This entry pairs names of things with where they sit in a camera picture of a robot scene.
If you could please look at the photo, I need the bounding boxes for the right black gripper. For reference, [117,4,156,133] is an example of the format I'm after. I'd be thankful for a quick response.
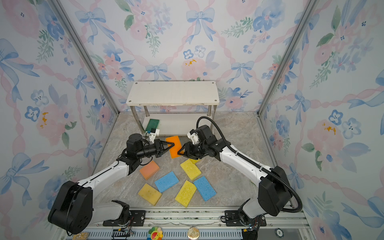
[177,143,209,161]

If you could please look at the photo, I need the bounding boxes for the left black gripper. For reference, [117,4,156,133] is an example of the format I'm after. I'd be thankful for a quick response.
[137,140,174,161]

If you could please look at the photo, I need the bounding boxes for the green scrub sponge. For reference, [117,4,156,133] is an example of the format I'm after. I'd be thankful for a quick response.
[146,119,160,133]

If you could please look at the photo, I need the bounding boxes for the blue sponge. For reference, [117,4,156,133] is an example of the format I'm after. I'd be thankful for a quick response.
[155,171,179,193]
[193,176,217,202]

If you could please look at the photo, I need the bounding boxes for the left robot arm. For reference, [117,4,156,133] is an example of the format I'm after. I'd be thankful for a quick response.
[48,134,175,235]

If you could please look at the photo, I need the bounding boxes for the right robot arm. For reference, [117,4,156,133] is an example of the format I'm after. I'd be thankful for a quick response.
[178,125,293,226]

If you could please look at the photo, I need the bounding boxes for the white two-tier shelf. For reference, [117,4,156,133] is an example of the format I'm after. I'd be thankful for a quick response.
[126,81,220,136]

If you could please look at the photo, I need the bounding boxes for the yellow sponge upper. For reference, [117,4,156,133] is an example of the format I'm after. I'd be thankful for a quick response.
[189,159,200,165]

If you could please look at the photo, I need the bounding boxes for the yellow sponge middle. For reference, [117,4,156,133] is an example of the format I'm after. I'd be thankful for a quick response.
[180,159,202,181]

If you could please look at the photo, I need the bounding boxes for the peach pink sponge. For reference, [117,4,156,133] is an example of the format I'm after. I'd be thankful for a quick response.
[140,161,160,181]

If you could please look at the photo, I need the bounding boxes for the yellow sponge bottom centre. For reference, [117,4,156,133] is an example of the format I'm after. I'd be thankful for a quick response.
[175,181,197,208]

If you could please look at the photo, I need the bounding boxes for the yellow orange sponge bottom left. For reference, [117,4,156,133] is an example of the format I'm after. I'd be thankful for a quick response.
[138,184,162,206]

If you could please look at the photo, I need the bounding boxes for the round gold badge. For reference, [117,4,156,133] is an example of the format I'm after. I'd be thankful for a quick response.
[187,227,200,240]

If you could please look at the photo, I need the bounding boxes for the colourful round toy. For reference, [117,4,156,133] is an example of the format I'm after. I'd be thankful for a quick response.
[147,227,164,240]

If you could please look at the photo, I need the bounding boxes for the small yellow patterned card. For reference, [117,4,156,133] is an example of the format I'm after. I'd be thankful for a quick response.
[72,232,90,240]

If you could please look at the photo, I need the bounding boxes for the round white dial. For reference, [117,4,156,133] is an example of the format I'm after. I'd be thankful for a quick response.
[275,228,284,239]

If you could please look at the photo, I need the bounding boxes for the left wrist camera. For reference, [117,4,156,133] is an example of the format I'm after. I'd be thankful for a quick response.
[148,129,160,144]

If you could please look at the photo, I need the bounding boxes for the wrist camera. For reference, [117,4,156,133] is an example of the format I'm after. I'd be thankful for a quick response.
[148,129,160,144]
[187,130,200,145]

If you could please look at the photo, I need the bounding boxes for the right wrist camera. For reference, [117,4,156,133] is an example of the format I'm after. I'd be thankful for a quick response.
[187,130,200,145]

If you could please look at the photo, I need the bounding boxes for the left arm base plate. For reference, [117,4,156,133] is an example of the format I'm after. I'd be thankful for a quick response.
[103,210,147,227]

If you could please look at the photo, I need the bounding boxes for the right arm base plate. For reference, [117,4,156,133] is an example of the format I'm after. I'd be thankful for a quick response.
[220,210,267,228]

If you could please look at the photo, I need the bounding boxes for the black corrugated cable hose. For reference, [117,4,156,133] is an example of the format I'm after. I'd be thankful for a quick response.
[196,116,304,214]

